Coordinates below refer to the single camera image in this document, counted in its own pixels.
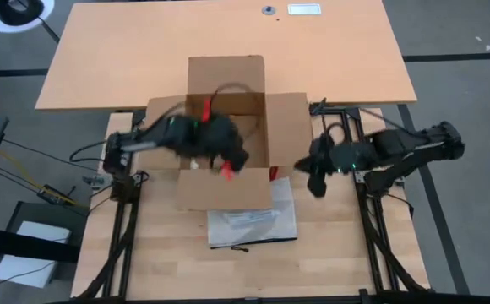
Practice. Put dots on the black desk clamp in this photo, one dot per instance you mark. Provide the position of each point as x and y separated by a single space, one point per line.
320 106

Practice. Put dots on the white desk plate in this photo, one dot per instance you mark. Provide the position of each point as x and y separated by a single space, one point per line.
304 9

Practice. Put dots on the clear bubble wrap bag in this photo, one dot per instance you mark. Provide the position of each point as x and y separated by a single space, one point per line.
253 228

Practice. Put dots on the black side cabinet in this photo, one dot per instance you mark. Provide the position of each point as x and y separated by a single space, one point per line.
38 211

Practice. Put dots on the small white bottle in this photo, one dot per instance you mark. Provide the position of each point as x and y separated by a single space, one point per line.
194 164

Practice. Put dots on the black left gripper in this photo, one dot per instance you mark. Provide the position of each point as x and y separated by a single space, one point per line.
211 137

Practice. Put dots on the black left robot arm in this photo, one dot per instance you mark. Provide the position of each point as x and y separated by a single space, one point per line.
143 141

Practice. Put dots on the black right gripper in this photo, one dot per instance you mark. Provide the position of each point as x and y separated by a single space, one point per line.
346 158

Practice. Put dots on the brown cardboard box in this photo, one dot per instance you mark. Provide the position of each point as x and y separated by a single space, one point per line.
224 190

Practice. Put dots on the light wooden desk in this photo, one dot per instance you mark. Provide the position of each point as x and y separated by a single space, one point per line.
101 55

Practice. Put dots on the red utility knife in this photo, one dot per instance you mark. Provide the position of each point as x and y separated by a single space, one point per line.
273 173

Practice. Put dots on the white paper sheet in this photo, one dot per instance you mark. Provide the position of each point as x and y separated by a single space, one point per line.
21 272

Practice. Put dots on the white round stand base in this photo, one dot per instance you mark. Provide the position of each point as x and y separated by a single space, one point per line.
17 29

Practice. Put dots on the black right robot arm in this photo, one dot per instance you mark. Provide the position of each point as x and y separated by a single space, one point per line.
418 148

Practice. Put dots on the grey desk grommet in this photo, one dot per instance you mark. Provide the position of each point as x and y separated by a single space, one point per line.
269 10

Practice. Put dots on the silver mounting bracket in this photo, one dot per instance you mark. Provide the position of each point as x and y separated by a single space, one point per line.
359 177
93 181

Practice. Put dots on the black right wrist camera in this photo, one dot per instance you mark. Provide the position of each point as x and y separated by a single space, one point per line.
317 186

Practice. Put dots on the black hub device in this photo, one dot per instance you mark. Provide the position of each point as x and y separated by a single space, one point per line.
52 195

